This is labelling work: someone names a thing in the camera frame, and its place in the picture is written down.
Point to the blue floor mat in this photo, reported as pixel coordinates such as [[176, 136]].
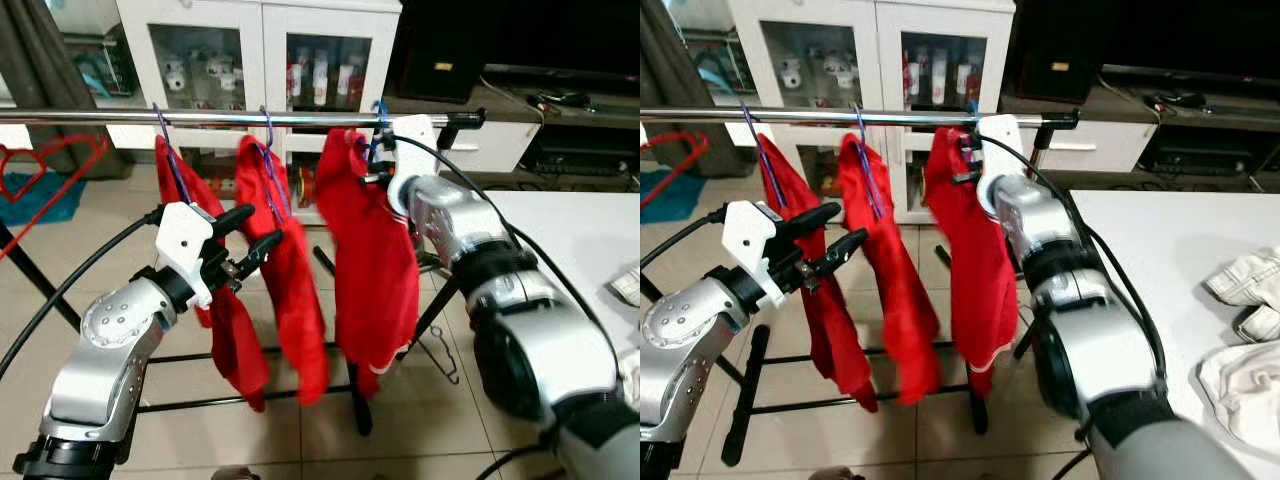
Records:
[[672, 200], [50, 205]]

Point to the black television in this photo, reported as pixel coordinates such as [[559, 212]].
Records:
[[1190, 35], [570, 35]]

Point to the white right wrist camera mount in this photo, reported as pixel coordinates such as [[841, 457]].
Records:
[[1005, 135], [412, 135]]

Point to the white glass-door cabinet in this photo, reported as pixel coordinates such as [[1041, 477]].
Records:
[[880, 20], [260, 20]]

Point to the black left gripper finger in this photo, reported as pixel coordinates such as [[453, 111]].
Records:
[[845, 245], [262, 248], [815, 218], [235, 218]]

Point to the red garment with white stripes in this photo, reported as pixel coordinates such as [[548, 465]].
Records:
[[975, 260], [370, 260]]

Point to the small black device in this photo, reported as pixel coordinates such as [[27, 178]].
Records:
[[1180, 100], [560, 100]]

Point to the purple clothes hanger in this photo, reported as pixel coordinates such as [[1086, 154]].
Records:
[[270, 165], [757, 150], [172, 160], [862, 140]]

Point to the dark grey curtain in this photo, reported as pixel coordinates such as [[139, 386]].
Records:
[[30, 50], [665, 60]]

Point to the grey robot foot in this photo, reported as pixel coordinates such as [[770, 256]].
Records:
[[838, 474], [235, 474]]

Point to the grey television stand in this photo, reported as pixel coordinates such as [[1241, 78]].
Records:
[[1120, 110], [510, 110]]

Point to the white crumpled garment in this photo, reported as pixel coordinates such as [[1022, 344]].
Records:
[[632, 375], [628, 288], [1245, 390], [1245, 285]]

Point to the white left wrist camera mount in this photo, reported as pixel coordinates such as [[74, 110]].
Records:
[[748, 235], [180, 235]]

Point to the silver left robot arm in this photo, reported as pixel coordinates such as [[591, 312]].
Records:
[[100, 360], [680, 350]]

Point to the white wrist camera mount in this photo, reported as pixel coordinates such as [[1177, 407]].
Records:
[[1005, 135], [412, 135], [748, 235], [180, 235]]

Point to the black media player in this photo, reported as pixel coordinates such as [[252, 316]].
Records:
[[1205, 150], [575, 150]]

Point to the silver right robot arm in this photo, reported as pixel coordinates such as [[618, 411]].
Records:
[[1100, 340], [530, 340]]

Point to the red clothes hanger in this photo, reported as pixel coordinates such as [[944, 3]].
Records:
[[60, 197], [680, 135]]

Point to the black speaker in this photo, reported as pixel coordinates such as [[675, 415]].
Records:
[[440, 50], [1050, 50]]

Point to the red shirt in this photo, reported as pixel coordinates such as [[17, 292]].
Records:
[[295, 300], [905, 300], [840, 340], [235, 340]]

